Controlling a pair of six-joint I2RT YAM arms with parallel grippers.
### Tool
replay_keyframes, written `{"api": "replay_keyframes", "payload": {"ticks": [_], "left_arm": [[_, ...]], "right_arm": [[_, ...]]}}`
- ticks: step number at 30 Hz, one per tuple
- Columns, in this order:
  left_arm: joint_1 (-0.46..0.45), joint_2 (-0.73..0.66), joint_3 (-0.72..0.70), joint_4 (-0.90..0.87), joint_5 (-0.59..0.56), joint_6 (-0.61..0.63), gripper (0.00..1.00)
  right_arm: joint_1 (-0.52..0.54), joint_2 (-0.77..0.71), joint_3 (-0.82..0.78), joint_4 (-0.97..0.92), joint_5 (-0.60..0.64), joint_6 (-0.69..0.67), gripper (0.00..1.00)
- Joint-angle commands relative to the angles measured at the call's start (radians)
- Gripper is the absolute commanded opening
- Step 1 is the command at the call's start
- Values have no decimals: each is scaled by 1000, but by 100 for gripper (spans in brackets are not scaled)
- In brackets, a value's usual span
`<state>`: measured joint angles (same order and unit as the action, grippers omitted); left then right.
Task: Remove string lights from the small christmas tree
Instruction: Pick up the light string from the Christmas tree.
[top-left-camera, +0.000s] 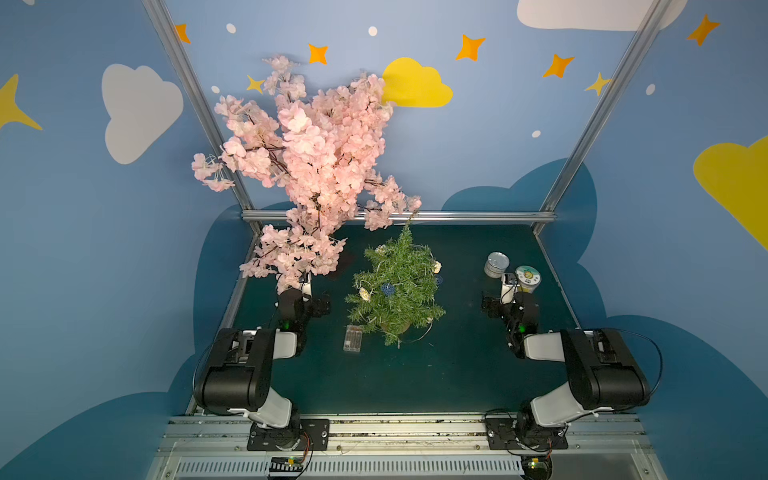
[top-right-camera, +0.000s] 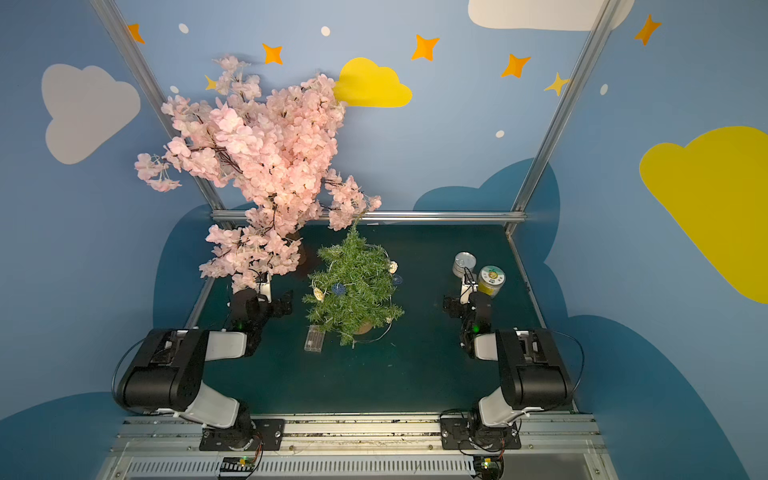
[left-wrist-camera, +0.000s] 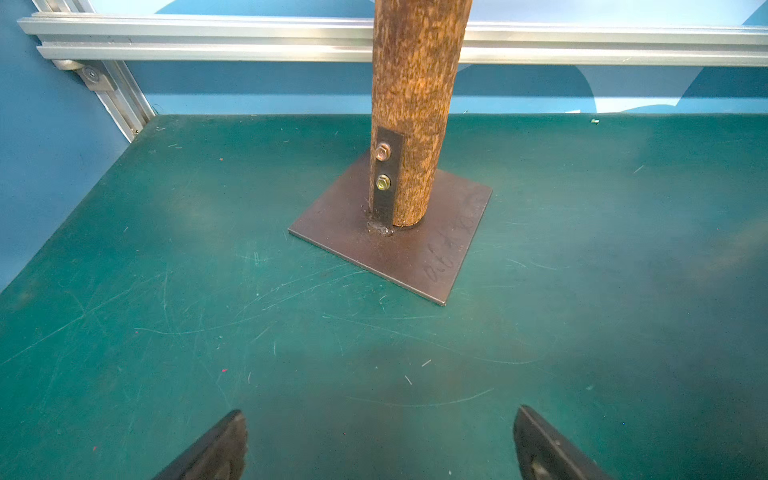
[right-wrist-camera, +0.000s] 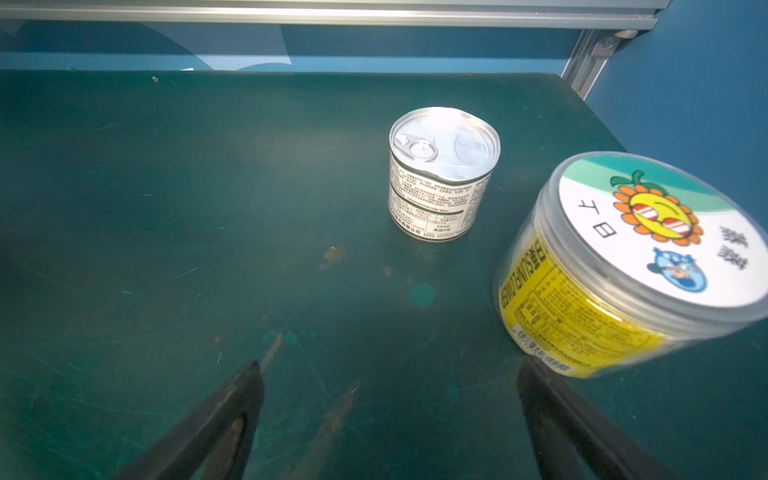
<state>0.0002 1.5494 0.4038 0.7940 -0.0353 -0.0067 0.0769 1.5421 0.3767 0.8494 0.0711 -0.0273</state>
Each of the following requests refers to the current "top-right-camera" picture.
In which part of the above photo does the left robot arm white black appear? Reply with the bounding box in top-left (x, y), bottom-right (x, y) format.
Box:
top-left (113, 289), bottom-right (293, 453)

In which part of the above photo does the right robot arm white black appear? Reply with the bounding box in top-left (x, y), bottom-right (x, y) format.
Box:
top-left (439, 292), bottom-right (580, 454)

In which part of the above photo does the small green christmas tree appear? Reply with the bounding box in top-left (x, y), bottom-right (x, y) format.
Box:
top-left (301, 221), bottom-right (406, 348)

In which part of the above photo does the pink cherry blossom tree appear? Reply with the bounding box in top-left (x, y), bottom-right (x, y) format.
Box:
top-left (134, 55), bottom-right (382, 292)

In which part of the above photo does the silver tin can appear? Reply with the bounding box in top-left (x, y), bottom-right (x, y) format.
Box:
top-left (452, 252), bottom-right (477, 278)

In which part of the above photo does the clear plastic battery box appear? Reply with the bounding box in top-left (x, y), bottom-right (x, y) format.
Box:
top-left (304, 325), bottom-right (325, 353)

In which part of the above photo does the yellow labelled tin can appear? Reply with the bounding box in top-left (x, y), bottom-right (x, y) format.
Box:
top-left (477, 265), bottom-right (506, 298)

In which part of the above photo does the right circuit board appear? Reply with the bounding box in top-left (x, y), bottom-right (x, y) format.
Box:
top-left (472, 456), bottom-right (504, 480)

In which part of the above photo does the circuit board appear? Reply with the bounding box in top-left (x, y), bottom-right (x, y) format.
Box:
top-left (472, 456), bottom-right (504, 480)
top-left (216, 456), bottom-right (256, 479)

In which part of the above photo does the left circuit board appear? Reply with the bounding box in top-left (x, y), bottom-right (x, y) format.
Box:
top-left (216, 456), bottom-right (256, 479)

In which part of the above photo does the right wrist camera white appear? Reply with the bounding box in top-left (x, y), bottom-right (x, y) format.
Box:
top-left (459, 273), bottom-right (477, 304)

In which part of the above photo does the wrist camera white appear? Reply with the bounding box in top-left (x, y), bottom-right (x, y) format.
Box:
top-left (254, 273), bottom-right (272, 303)
top-left (459, 273), bottom-right (477, 304)

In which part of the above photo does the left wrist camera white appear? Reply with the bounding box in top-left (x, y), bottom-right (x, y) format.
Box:
top-left (254, 273), bottom-right (272, 303)

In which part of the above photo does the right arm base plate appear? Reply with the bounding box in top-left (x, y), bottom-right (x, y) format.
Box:
top-left (439, 417), bottom-right (521, 452)

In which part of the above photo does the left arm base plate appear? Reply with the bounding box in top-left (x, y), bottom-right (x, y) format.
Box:
top-left (198, 418), bottom-right (286, 452)

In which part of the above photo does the front aluminium rail bed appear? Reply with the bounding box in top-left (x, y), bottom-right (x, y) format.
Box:
top-left (97, 413), bottom-right (618, 479)

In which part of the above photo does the aluminium frame right post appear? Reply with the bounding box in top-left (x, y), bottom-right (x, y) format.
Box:
top-left (510, 0), bottom-right (622, 224)

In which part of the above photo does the aluminium frame post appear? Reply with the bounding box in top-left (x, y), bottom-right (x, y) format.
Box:
top-left (91, 0), bottom-right (227, 211)
top-left (510, 0), bottom-right (622, 224)

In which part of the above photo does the aluminium frame left post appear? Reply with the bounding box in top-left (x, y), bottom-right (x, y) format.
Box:
top-left (91, 0), bottom-right (227, 211)

